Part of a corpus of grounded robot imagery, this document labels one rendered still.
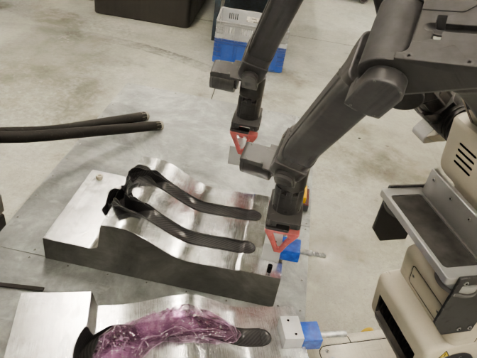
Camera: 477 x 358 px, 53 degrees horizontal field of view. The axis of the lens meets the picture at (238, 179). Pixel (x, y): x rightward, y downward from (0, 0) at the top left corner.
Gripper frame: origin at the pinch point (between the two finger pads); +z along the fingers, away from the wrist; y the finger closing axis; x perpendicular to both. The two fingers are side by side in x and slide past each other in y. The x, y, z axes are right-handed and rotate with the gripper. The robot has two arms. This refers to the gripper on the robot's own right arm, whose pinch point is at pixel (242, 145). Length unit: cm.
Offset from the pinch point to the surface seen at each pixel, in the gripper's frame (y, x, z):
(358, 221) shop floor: -101, 62, 96
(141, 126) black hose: -17.6, -32.1, 11.1
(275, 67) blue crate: -278, 0, 92
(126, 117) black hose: -21.4, -38.1, 11.4
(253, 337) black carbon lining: 48, 11, 10
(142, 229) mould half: 34.2, -15.1, 2.7
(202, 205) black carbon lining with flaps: 17.5, -5.9, 7.3
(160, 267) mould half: 36.1, -10.6, 10.3
